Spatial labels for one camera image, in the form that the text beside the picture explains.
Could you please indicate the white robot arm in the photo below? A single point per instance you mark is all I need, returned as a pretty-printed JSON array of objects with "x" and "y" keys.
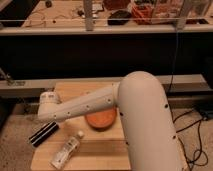
[{"x": 145, "y": 116}]

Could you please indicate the orange round bowl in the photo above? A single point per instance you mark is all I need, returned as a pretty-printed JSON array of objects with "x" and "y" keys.
[{"x": 101, "y": 120}]

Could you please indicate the black object on shelf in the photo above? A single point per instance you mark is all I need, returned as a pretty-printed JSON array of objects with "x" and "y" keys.
[{"x": 119, "y": 17}]

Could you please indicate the clear plastic bottle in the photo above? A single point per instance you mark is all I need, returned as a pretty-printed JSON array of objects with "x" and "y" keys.
[{"x": 69, "y": 147}]

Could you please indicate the orange box on shelf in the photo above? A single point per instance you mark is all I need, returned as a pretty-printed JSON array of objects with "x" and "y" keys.
[{"x": 142, "y": 14}]

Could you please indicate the metal clamp at left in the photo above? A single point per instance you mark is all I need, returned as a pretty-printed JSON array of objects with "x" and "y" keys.
[{"x": 9, "y": 80}]

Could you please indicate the grey vertical post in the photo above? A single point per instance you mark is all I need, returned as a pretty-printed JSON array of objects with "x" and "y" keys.
[{"x": 87, "y": 4}]

